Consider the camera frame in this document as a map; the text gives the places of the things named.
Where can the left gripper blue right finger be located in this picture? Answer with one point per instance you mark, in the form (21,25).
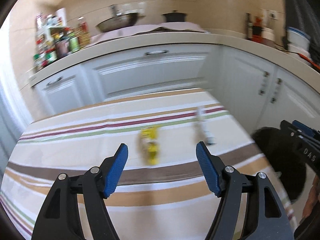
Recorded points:
(209,171)

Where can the twisted white paper wrapper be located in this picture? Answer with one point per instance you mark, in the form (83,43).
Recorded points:
(204,133)

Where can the yellow wrapper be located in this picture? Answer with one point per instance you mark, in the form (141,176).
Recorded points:
(149,144)

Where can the striped tablecloth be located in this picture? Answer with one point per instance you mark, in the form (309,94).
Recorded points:
(170,200)

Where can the stacked white bowls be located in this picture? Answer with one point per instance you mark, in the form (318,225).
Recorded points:
(298,42)

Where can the metal wok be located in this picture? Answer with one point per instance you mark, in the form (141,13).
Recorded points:
(118,20)

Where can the cooking oil bottle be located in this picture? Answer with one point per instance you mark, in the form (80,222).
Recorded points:
(83,33)

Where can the white blender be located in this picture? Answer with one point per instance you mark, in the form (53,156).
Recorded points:
(267,25)

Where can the black trash bin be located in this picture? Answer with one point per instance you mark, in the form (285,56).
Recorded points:
(278,149)

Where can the dark olive oil bottle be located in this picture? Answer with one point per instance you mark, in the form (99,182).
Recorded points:
(249,26)

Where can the paper covering stove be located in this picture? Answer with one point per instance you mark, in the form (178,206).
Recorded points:
(146,28)

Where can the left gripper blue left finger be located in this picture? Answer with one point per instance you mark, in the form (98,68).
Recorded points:
(114,169)

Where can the dark hanging cloth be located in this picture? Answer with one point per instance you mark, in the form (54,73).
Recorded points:
(304,16)

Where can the green label bottle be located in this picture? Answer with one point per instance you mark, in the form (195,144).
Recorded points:
(73,42)

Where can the person's hand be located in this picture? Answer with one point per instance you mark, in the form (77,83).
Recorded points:
(312,199)

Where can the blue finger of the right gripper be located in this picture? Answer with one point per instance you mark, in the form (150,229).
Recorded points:
(305,129)

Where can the white spice rack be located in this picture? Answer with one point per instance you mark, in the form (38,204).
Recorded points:
(46,39)

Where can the black clay pot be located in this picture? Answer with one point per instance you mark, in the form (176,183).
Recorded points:
(175,16)

